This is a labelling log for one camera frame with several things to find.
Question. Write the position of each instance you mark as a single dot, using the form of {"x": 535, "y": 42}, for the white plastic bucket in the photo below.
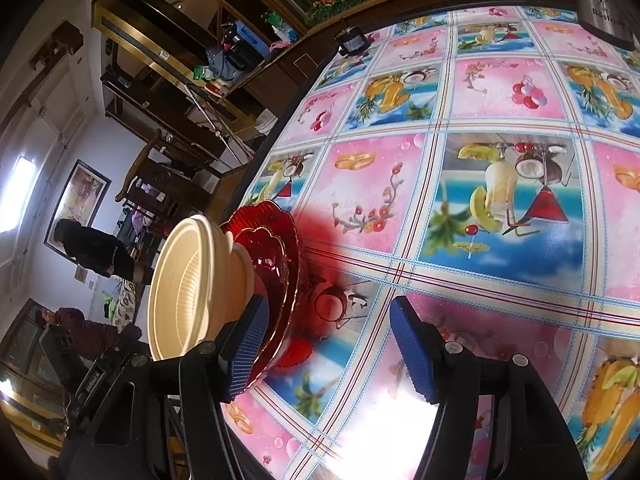
{"x": 265, "y": 122}

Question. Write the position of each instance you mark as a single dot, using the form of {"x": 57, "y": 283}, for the large red scalloped glass plate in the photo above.
{"x": 280, "y": 240}

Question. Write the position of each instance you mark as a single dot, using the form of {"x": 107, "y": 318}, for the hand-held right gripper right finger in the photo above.
{"x": 412, "y": 355}

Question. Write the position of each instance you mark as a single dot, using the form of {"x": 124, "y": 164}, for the stainless steel thermos jug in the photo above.
{"x": 605, "y": 5}

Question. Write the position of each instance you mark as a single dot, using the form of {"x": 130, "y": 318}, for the bright window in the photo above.
{"x": 17, "y": 195}

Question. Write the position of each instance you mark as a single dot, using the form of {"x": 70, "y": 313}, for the floral printed cloth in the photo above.
{"x": 122, "y": 305}

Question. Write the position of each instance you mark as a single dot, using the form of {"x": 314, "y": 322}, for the brown wooden sideboard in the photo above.
{"x": 280, "y": 72}

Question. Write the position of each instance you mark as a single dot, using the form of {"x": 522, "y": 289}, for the dark wooden chair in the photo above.
{"x": 150, "y": 185}

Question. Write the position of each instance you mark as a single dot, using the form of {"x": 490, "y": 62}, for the blue plastic container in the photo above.
{"x": 247, "y": 35}

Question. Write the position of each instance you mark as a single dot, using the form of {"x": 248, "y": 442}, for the grey blue bag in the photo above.
{"x": 222, "y": 62}

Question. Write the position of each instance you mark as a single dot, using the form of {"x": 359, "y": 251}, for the black power adapter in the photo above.
{"x": 352, "y": 40}

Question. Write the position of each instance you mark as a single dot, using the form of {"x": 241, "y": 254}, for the small red gold-rimmed plate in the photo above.
{"x": 267, "y": 265}

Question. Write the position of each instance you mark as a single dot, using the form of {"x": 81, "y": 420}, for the green capped bottle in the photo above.
{"x": 273, "y": 20}

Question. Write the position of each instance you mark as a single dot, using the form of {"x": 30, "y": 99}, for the metal rod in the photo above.
{"x": 210, "y": 110}

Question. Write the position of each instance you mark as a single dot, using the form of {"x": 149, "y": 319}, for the printed fruit tablecloth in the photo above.
{"x": 500, "y": 210}

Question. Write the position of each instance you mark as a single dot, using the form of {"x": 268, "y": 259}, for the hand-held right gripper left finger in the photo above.
{"x": 247, "y": 350}

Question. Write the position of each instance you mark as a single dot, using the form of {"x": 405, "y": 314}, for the framed wall picture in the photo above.
{"x": 77, "y": 205}

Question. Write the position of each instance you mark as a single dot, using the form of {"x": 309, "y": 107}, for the glass door wooden cabinet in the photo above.
{"x": 20, "y": 375}

